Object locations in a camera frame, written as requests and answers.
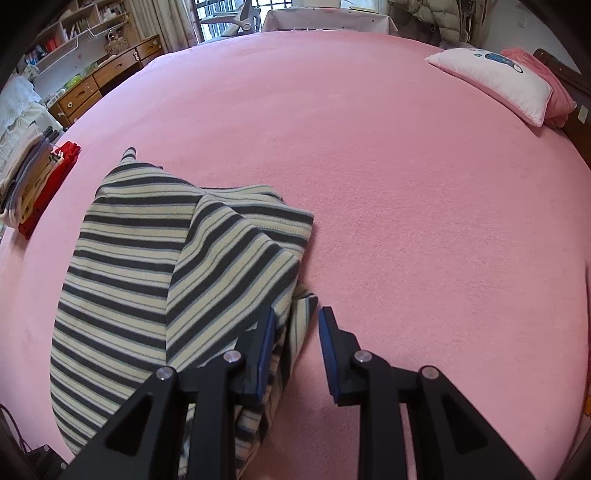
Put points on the pink pillow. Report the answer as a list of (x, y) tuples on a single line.
[(561, 99)]

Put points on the grey puffer jacket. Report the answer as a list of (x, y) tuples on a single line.
[(438, 18)]

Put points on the striped long-sleeve shirt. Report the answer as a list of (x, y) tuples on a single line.
[(129, 258)]

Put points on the folded white grey sweater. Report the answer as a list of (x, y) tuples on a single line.
[(14, 180)]

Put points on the folded red garment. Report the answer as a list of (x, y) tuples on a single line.
[(51, 184)]

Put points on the wooden desk with drawers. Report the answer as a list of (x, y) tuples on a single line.
[(92, 83)]

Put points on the small table with tablecloth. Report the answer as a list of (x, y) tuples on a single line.
[(323, 21)]

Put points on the beige curtain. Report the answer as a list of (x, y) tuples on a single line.
[(161, 23)]

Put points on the grey office chair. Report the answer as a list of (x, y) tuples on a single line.
[(235, 21)]

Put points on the black box device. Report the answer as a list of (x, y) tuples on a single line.
[(44, 464)]

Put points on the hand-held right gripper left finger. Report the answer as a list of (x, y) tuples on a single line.
[(265, 350)]

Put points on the dark wooden headboard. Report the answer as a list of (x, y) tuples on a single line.
[(579, 127)]

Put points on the wooden bookshelf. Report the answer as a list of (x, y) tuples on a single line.
[(69, 23)]

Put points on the white pillow with blue print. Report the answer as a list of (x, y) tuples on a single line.
[(498, 78)]

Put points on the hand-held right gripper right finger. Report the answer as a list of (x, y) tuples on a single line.
[(328, 355)]

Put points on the folded yellow garment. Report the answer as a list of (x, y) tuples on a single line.
[(39, 177)]

